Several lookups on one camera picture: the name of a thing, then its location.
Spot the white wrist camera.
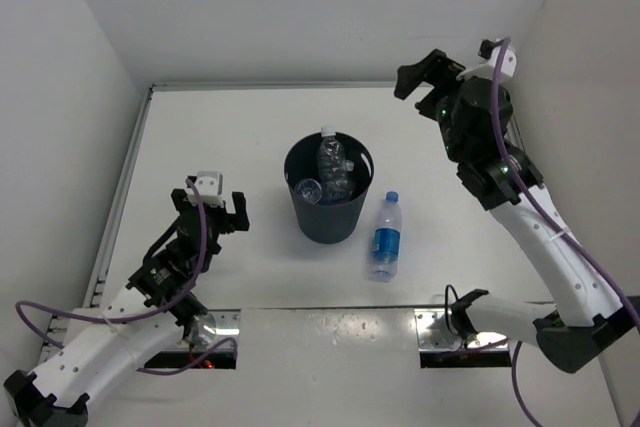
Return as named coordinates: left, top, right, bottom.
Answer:
left=456, top=38, right=517, bottom=82
left=185, top=171, right=225, bottom=208

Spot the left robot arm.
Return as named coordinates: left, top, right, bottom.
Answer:
left=4, top=186, right=249, bottom=426

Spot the left aluminium frame rail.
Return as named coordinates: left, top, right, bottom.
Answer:
left=14, top=84, right=156, bottom=427

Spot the dark grey waste bin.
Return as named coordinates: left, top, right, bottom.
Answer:
left=284, top=132, right=375, bottom=244

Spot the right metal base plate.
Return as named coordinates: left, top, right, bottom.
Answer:
left=414, top=306, right=509, bottom=354

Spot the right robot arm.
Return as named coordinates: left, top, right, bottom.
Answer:
left=394, top=41, right=639, bottom=373

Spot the metal base plate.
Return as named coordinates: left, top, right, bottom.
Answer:
left=414, top=306, right=509, bottom=354
left=186, top=310, right=241, bottom=354

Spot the aluminium table edge rail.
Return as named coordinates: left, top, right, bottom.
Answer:
left=489, top=82, right=527, bottom=159

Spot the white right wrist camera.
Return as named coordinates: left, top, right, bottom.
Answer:
left=456, top=38, right=517, bottom=82

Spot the small blue-label plastic bottle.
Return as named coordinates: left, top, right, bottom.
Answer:
left=294, top=178, right=323, bottom=204

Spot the blue-cap blue-label water bottle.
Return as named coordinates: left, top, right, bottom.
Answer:
left=369, top=191, right=402, bottom=282

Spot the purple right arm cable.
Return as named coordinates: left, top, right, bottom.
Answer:
left=439, top=36, right=640, bottom=427

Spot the dark-label bottle in bin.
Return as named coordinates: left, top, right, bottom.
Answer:
left=344, top=159, right=357, bottom=200

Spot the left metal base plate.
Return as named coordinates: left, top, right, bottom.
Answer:
left=186, top=310, right=241, bottom=354

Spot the clear unlabelled plastic bottle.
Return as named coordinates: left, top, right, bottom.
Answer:
left=317, top=125, right=351, bottom=205

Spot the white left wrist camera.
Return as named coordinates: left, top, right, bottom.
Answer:
left=185, top=171, right=225, bottom=208

